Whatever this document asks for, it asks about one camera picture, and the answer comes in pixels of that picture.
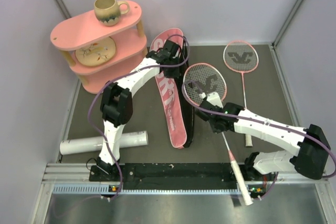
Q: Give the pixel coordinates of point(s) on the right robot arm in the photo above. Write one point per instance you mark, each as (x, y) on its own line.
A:
(303, 150)

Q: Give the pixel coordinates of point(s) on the pink three-tier wooden shelf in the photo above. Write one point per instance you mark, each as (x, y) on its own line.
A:
(84, 29)

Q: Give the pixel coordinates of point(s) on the beige ceramic mug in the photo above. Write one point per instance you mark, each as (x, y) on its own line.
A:
(109, 12)

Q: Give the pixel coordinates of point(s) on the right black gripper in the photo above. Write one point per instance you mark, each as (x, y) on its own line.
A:
(210, 124)

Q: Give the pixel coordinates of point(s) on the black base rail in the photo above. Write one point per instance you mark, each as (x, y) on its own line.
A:
(143, 178)

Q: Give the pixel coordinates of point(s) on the cream floral plate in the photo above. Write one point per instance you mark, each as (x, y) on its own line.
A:
(96, 53)

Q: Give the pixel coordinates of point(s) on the pink badminton racket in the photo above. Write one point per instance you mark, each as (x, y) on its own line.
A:
(203, 77)
(241, 57)

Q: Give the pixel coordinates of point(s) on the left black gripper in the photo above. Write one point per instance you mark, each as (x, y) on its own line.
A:
(175, 74)

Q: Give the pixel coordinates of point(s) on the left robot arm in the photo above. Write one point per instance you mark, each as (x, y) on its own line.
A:
(117, 100)

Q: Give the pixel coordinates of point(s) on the white shuttlecock tube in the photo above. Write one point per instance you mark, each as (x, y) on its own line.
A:
(91, 144)

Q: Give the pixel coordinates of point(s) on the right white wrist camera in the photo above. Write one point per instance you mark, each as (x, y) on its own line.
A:
(213, 98)

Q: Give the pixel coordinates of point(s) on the pink sport racket bag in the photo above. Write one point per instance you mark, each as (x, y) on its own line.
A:
(178, 112)

